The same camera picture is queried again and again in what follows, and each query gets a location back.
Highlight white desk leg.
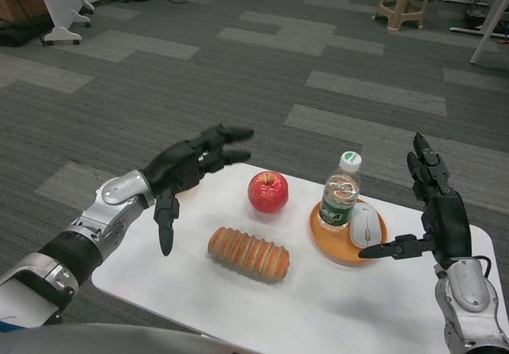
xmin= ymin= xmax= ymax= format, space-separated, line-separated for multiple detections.
xmin=468 ymin=0 xmax=509 ymax=65

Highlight ridged orange bread loaf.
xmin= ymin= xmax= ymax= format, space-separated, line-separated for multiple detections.
xmin=207 ymin=226 xmax=291 ymax=284

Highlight white computer mouse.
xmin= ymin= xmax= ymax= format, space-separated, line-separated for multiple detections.
xmin=349 ymin=204 xmax=379 ymax=247

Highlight white rolling partition stand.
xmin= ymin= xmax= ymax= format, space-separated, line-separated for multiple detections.
xmin=31 ymin=0 xmax=95 ymax=46

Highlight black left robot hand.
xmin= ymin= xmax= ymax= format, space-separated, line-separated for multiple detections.
xmin=142 ymin=124 xmax=255 ymax=257

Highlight silver robot chest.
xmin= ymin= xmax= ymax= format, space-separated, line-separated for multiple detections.
xmin=0 ymin=322 xmax=247 ymax=354

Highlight beige plastic stool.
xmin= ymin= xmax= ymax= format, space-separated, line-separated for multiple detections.
xmin=372 ymin=0 xmax=433 ymax=32

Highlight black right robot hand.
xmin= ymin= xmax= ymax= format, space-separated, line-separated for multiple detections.
xmin=358 ymin=132 xmax=472 ymax=266

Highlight clear water bottle green label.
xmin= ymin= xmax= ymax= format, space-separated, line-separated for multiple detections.
xmin=317 ymin=151 xmax=363 ymax=232

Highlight orange round plate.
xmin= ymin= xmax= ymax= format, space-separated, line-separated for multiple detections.
xmin=309 ymin=198 xmax=391 ymax=266

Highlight red apple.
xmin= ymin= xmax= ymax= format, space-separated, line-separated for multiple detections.
xmin=247 ymin=172 xmax=289 ymax=214

